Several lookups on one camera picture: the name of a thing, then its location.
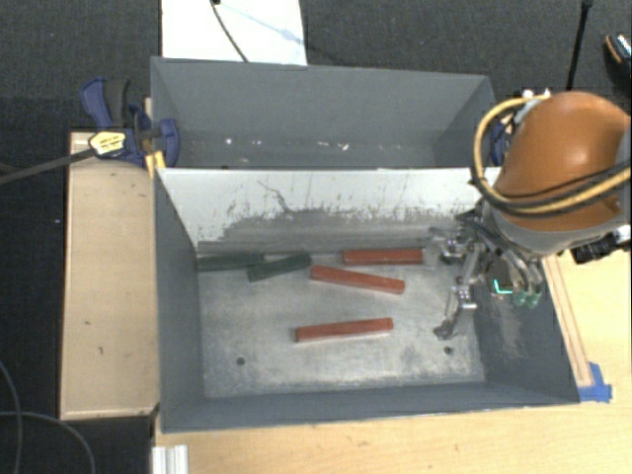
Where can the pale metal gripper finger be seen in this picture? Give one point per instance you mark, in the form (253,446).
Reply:
(464,296)
(453,246)

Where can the red-brown flat block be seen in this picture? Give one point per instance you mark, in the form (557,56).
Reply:
(382,257)
(345,330)
(355,279)

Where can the grey metal bin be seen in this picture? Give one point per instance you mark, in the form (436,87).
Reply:
(321,353)

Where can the dark green flat block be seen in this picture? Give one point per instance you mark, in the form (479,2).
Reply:
(281,266)
(222,262)

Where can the pale wood flat board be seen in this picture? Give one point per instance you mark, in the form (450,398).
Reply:
(108,289)

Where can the black cylinder on white bracket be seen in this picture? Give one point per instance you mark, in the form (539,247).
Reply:
(595,251)

